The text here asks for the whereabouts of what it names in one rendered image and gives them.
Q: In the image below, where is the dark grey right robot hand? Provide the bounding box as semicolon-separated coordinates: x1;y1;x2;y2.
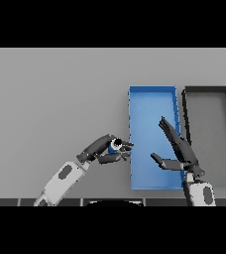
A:
150;115;206;179

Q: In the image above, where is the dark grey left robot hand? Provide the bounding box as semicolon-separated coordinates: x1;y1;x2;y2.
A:
76;133;135;166

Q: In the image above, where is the blue pipe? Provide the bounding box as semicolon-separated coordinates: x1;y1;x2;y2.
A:
107;137;125;155

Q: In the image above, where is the dark grey bin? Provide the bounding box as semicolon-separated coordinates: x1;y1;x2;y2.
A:
180;85;226;189

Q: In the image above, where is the blue bin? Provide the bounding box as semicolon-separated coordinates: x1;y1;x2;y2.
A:
128;84;186;191

